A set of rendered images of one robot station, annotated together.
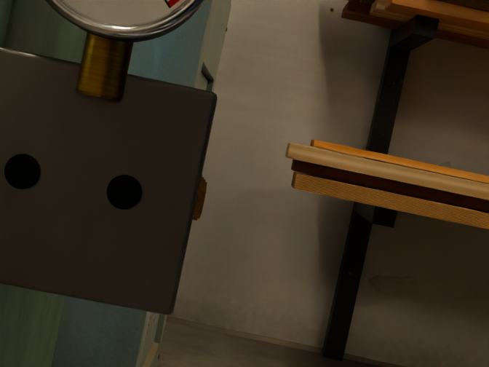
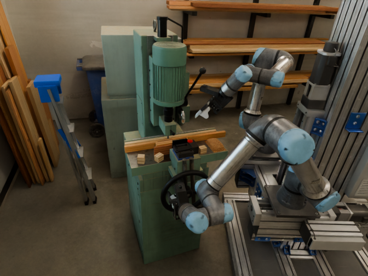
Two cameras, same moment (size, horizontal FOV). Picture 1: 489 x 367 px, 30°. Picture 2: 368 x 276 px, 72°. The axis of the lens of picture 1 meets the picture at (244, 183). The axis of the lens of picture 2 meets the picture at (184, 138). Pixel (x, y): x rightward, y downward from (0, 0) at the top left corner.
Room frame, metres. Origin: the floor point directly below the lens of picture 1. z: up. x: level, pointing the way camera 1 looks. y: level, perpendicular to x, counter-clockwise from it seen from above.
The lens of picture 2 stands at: (-0.83, 0.62, 1.77)
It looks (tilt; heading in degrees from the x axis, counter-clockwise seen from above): 31 degrees down; 344
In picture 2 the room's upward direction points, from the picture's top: 3 degrees clockwise
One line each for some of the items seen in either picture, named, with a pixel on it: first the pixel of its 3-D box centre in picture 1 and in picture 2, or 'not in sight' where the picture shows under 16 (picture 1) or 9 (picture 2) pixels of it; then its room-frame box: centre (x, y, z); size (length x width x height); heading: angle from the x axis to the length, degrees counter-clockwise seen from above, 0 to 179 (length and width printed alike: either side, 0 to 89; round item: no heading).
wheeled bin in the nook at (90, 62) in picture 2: not in sight; (108, 95); (2.42, 0.71, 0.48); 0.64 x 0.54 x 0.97; 93
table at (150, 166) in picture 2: not in sight; (179, 157); (0.38, 0.28, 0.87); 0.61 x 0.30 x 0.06; 96
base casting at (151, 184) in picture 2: not in sight; (162, 153); (0.61, 0.35, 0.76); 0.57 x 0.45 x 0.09; 6
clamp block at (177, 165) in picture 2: not in sight; (184, 159); (0.30, 0.28, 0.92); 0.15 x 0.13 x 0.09; 96
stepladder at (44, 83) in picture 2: not in sight; (70, 145); (1.11, 1.02, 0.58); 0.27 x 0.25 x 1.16; 93
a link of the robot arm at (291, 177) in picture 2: not in sight; (300, 176); (-0.04, -0.23, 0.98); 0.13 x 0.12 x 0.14; 3
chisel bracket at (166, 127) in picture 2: not in sight; (167, 125); (0.51, 0.33, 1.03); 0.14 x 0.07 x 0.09; 6
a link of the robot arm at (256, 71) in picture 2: not in sight; (249, 73); (0.31, -0.04, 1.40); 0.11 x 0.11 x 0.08; 45
